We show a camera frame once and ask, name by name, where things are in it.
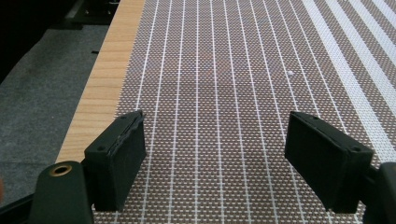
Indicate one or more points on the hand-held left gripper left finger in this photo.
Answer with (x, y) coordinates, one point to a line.
(115, 161)

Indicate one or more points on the dark metal stand base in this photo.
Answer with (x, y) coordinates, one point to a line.
(90, 12)

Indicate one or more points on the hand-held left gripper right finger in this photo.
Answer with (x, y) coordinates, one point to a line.
(327, 161)

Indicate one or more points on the small white crumb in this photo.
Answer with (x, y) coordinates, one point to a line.
(290, 73)

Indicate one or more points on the brown woven striped placemat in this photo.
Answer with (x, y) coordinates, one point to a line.
(249, 93)

